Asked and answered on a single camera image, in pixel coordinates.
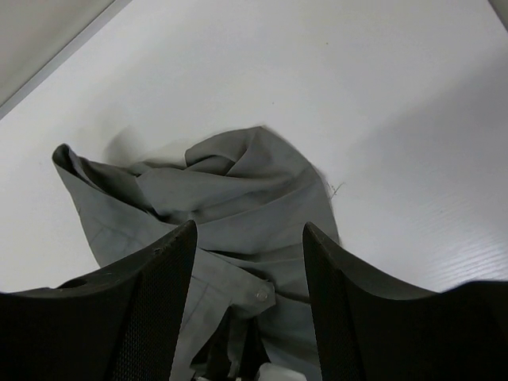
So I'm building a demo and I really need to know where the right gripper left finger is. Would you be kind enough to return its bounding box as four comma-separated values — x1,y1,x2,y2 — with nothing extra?
1,221,197,380

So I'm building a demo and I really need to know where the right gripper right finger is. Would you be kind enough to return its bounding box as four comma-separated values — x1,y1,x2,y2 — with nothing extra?
302,223,507,380

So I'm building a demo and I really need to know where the grey pleated skirt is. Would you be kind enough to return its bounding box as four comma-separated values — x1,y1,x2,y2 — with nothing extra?
52,127,338,380

